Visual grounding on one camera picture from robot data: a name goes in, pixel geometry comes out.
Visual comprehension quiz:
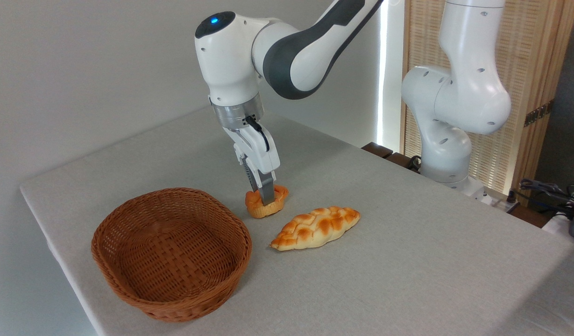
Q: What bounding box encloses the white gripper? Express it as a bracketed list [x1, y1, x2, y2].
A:
[222, 122, 281, 206]

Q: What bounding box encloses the small round orange bread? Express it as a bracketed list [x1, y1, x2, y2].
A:
[245, 184, 290, 219]

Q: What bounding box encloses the long braided bread loaf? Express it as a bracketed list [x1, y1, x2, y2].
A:
[269, 206, 361, 252]

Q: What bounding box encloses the brown woven wicker basket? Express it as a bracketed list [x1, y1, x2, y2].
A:
[91, 188, 253, 323]

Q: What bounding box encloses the dark brown wooden furniture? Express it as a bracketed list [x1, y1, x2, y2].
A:
[361, 142, 423, 173]

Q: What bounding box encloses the grey fabric tablecloth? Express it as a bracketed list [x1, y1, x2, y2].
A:
[20, 112, 574, 336]

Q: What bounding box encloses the metal screen hinge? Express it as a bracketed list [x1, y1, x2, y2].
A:
[524, 100, 554, 127]

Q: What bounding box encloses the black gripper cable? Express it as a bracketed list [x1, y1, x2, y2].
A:
[246, 116, 271, 153]

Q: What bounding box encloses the bundle of black cables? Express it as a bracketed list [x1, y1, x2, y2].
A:
[507, 178, 574, 221]

